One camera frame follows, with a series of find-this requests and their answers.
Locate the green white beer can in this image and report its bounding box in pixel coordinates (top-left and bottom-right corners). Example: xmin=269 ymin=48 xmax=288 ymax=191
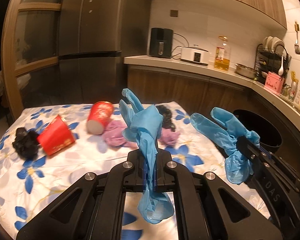
xmin=288 ymin=81 xmax=298 ymax=101

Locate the wall power socket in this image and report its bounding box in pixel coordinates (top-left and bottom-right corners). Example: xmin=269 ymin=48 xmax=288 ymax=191
xmin=170 ymin=10 xmax=178 ymax=17

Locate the wooden lower cabinet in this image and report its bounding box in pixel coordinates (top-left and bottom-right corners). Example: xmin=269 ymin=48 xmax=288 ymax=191
xmin=128 ymin=65 xmax=300 ymax=173

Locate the cooking oil bottle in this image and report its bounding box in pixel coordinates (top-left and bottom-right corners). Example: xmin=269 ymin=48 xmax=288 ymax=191
xmin=214 ymin=36 xmax=231 ymax=71

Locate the pink utensil holder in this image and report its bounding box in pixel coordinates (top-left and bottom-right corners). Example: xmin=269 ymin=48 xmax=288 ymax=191
xmin=264 ymin=72 xmax=285 ymax=94

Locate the stainless steel bowl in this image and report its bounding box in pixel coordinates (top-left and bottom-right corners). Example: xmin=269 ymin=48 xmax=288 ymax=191
xmin=235 ymin=63 xmax=257 ymax=80

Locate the white rice cooker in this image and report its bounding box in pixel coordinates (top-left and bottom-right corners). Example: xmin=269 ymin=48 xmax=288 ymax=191
xmin=180 ymin=46 xmax=210 ymax=66

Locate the black plastic bag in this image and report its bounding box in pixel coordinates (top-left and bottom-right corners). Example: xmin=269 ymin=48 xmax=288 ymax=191
xmin=156 ymin=105 xmax=175 ymax=132
xmin=12 ymin=127 xmax=39 ymax=160

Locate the black air fryer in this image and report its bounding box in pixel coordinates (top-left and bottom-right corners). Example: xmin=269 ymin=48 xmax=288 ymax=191
xmin=149 ymin=28 xmax=173 ymax=59

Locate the red paper cup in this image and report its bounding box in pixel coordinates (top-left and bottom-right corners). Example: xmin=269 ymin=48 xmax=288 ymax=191
xmin=37 ymin=115 xmax=75 ymax=155
xmin=87 ymin=101 xmax=114 ymax=135

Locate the blue glove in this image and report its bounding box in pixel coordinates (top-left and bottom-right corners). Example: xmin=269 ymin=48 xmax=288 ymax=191
xmin=119 ymin=88 xmax=174 ymax=224
xmin=190 ymin=107 xmax=260 ymax=185

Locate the wooden glass door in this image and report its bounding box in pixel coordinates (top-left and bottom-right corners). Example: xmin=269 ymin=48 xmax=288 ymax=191
xmin=1 ymin=0 xmax=62 ymax=119

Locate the hanging metal spatula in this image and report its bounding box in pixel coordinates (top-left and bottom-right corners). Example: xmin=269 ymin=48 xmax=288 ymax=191
xmin=294 ymin=21 xmax=300 ymax=55

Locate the purple crumpled bag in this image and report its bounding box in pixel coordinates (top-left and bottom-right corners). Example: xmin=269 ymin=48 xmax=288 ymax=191
xmin=101 ymin=119 xmax=180 ymax=149

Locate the dark grey refrigerator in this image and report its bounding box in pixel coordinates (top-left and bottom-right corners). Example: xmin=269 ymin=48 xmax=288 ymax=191
xmin=58 ymin=0 xmax=151 ymax=103

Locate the black dish rack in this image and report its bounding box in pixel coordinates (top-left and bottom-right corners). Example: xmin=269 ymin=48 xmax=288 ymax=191
xmin=255 ymin=36 xmax=291 ymax=84

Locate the blue floral tablecloth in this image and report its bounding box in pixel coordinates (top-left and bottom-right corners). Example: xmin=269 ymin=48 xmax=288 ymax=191
xmin=0 ymin=102 xmax=270 ymax=239

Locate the black trash bin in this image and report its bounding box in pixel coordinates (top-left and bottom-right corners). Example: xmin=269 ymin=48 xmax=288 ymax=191
xmin=233 ymin=109 xmax=283 ymax=153

